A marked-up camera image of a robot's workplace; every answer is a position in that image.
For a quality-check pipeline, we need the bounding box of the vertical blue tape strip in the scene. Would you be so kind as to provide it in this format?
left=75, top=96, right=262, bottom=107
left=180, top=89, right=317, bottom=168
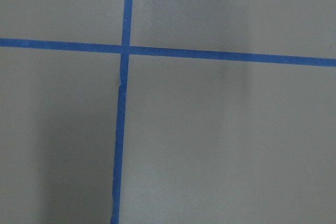
left=110, top=0, right=133, bottom=223

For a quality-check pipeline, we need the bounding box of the horizontal blue tape strip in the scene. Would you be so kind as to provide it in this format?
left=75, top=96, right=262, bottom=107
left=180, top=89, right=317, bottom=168
left=1, top=38, right=335, bottom=67

